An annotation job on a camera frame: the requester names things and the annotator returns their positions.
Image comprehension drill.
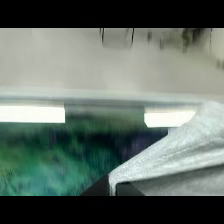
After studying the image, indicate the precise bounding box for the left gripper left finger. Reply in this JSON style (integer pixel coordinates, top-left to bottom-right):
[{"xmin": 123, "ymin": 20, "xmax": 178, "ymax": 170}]
[{"xmin": 81, "ymin": 173, "xmax": 111, "ymax": 197}]

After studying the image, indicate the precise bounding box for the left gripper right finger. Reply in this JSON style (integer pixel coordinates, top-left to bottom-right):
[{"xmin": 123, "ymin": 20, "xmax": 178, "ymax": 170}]
[{"xmin": 116, "ymin": 181, "xmax": 146, "ymax": 197}]

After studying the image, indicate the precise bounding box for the grey garment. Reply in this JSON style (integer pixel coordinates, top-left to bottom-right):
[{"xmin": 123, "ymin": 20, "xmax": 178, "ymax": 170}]
[{"xmin": 108, "ymin": 100, "xmax": 224, "ymax": 197}]

